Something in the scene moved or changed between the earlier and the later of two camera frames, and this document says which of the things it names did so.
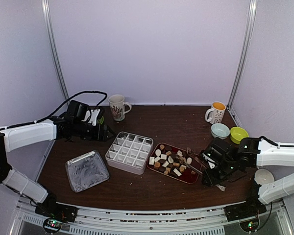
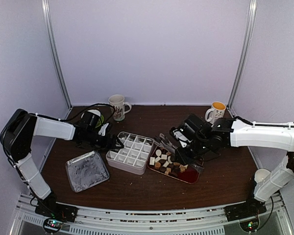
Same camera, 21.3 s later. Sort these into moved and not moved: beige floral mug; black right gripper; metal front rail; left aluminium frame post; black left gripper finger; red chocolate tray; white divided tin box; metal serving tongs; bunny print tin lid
Moved: black left gripper finger; metal serving tongs; black right gripper
Not moved: metal front rail; bunny print tin lid; left aluminium frame post; white divided tin box; beige floral mug; red chocolate tray
